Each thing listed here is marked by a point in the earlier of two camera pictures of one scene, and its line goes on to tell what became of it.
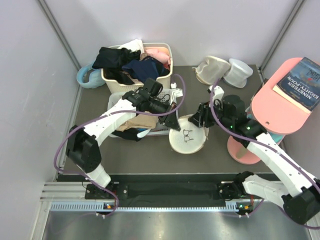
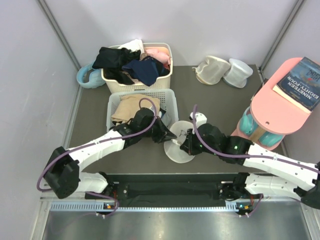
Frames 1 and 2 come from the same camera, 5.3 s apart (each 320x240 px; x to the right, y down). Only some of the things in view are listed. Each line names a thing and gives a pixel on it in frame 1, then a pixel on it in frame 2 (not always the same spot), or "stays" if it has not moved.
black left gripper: x=166 y=120 -> x=163 y=134
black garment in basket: x=112 y=60 stays
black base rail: x=157 y=188 stays
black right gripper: x=202 y=115 -> x=188 y=145
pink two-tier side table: x=272 y=112 stays
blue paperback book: x=301 y=87 stays
